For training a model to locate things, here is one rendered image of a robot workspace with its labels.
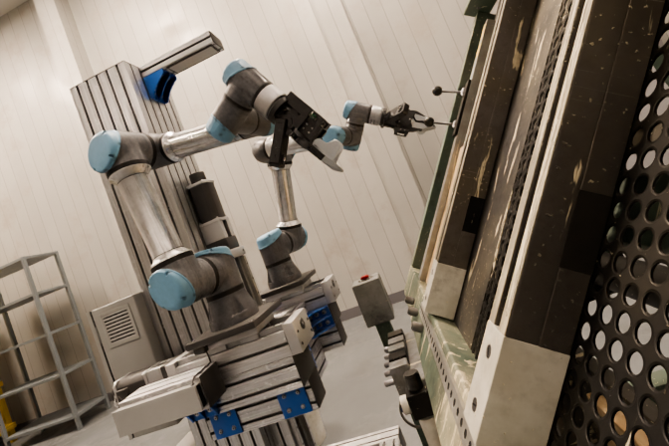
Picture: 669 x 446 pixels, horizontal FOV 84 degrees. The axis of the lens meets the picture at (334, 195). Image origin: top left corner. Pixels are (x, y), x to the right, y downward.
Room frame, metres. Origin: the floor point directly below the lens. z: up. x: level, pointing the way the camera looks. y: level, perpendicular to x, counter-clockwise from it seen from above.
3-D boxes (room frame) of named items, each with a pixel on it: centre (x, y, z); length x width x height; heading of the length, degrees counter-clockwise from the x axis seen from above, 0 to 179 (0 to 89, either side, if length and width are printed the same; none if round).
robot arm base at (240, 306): (1.16, 0.42, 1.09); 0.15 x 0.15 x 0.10
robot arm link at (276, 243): (1.65, 0.33, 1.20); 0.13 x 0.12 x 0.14; 150
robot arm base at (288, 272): (1.65, 0.34, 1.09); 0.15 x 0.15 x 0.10
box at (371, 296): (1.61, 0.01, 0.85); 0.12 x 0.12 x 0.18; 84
